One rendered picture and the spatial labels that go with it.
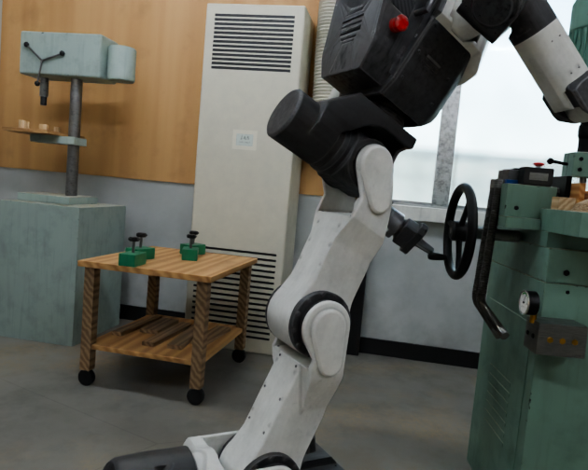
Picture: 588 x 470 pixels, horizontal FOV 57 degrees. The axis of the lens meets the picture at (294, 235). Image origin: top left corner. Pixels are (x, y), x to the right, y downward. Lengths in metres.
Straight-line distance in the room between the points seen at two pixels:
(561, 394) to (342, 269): 0.75
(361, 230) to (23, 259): 2.20
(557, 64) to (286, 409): 0.86
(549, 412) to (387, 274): 1.60
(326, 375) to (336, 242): 0.27
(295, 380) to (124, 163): 2.46
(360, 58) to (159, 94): 2.33
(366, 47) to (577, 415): 1.10
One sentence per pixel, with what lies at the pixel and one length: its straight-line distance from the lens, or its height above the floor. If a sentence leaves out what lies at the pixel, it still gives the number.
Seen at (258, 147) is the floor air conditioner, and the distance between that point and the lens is 2.83.
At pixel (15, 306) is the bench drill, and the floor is 0.17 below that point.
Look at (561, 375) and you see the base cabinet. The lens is 1.63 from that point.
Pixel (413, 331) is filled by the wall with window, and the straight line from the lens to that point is 3.12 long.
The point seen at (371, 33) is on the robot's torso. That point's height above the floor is 1.21.
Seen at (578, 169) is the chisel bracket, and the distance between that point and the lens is 1.76.
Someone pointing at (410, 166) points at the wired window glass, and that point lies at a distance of 3.10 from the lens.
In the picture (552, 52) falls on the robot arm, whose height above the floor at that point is 1.19.
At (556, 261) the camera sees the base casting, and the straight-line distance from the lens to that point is 1.55.
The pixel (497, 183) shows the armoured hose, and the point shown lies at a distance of 1.63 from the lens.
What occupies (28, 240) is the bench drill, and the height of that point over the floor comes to 0.51.
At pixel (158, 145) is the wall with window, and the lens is 3.33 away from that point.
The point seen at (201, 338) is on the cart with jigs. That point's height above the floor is 0.28.
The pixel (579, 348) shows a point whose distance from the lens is 1.53.
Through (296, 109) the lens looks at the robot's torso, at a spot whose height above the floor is 1.05.
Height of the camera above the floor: 0.90
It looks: 5 degrees down
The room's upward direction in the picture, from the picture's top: 5 degrees clockwise
